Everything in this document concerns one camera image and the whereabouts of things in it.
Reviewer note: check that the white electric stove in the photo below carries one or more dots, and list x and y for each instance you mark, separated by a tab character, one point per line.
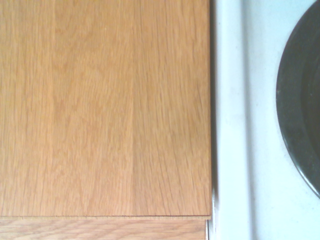
252	120

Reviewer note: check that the small black coil burner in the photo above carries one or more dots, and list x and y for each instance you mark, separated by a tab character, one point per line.
297	105

